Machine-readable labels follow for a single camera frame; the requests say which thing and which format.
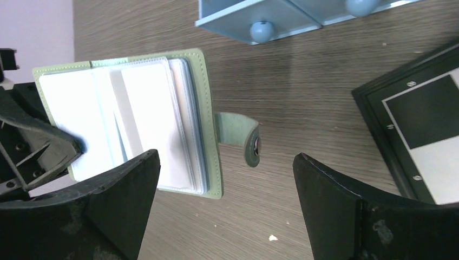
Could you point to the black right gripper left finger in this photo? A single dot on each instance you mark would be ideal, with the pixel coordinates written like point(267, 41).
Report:
point(103, 217)

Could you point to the black white checkerboard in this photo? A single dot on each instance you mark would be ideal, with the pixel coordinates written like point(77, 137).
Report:
point(412, 115)

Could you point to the blue three-compartment tray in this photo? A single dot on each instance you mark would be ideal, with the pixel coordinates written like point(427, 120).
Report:
point(260, 21)

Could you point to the mint green card holder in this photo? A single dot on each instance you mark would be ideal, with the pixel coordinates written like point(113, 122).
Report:
point(121, 107)

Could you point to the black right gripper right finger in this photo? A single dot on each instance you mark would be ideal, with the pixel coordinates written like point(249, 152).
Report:
point(348, 219)

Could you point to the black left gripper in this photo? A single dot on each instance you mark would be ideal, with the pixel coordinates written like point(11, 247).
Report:
point(33, 152)

